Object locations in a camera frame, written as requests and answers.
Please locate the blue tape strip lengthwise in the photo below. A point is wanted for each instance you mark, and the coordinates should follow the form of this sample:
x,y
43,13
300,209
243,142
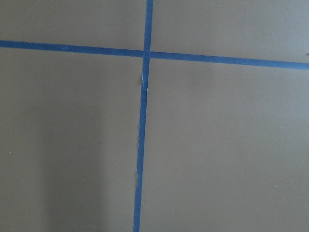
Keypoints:
x,y
143,114

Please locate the blue tape strip crosswise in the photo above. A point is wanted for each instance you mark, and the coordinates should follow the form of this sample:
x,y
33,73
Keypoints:
x,y
153,54

